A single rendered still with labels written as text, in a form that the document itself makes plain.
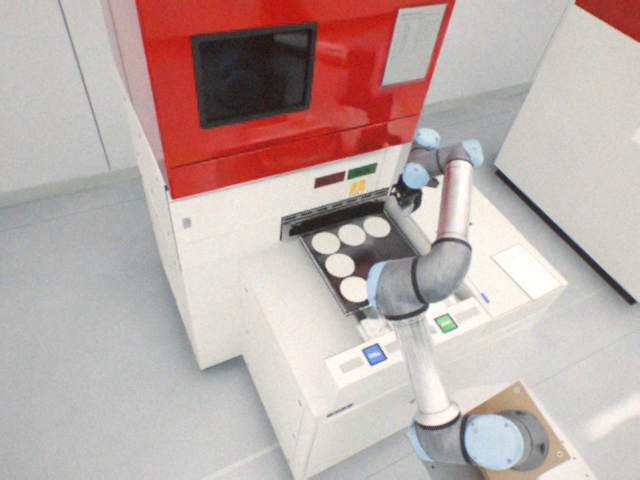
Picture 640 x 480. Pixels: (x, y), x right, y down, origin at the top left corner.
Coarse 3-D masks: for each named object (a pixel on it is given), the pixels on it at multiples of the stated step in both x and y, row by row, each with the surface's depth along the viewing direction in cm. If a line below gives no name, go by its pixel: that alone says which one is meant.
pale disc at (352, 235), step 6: (342, 228) 175; (348, 228) 175; (354, 228) 175; (360, 228) 176; (342, 234) 173; (348, 234) 173; (354, 234) 173; (360, 234) 174; (342, 240) 171; (348, 240) 171; (354, 240) 171; (360, 240) 172
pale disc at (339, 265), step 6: (330, 258) 165; (336, 258) 165; (342, 258) 165; (348, 258) 165; (330, 264) 163; (336, 264) 163; (342, 264) 163; (348, 264) 164; (330, 270) 161; (336, 270) 161; (342, 270) 162; (348, 270) 162; (342, 276) 160
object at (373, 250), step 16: (352, 224) 177; (368, 240) 172; (384, 240) 173; (400, 240) 174; (320, 256) 165; (352, 256) 166; (368, 256) 167; (384, 256) 168; (400, 256) 169; (352, 272) 162; (368, 272) 162; (336, 288) 156; (352, 304) 153
